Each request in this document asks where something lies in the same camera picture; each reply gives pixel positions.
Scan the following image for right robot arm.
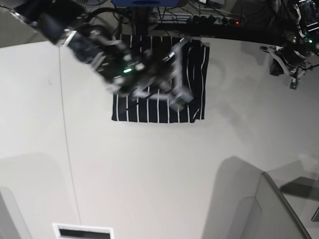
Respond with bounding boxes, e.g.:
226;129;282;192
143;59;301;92
1;0;194;111

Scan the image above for navy white striped t-shirt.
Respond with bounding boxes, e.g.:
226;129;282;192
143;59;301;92
112;40;210;123

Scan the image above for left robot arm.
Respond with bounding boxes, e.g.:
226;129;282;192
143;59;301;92
260;0;319;90

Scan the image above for black table leg column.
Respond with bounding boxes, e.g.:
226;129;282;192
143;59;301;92
133;7;153;36

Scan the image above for white power strip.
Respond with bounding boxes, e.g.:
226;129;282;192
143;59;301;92
149;11;245;26

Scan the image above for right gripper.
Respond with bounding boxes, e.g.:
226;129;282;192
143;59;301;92
131;38;193;110

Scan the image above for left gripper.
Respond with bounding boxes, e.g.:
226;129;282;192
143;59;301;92
260;44;317;90

